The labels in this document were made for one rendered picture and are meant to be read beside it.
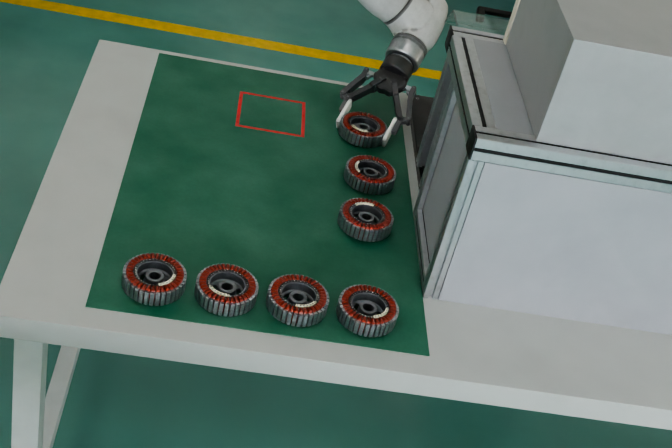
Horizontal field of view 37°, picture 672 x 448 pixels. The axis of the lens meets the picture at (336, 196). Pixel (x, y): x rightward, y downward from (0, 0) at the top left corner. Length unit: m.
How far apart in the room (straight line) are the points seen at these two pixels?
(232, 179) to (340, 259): 0.31
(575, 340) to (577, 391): 0.14
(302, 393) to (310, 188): 0.77
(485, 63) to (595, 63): 0.33
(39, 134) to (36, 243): 1.67
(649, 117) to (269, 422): 1.32
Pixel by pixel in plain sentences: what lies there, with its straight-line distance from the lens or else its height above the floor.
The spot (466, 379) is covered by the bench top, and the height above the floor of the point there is 0.75.
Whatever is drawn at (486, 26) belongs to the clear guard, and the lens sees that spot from 2.31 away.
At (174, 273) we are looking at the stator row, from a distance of 1.83.
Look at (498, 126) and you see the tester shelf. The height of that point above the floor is 1.11.
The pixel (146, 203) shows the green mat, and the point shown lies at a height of 0.75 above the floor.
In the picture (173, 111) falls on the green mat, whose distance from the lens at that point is 2.34.
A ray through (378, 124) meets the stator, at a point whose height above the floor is 0.78.
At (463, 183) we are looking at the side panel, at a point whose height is 1.02.
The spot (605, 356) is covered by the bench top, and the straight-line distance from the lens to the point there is 2.00.
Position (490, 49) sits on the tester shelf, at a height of 1.11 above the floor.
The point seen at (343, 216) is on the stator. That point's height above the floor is 0.78.
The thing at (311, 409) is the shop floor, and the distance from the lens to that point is 2.73.
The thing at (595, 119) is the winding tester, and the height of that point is 1.18.
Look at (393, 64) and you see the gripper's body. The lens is 2.43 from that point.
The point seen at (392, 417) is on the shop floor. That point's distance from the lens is 2.77.
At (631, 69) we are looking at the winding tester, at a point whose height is 1.28.
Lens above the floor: 1.97
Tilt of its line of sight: 34 degrees down
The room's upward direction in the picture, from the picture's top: 14 degrees clockwise
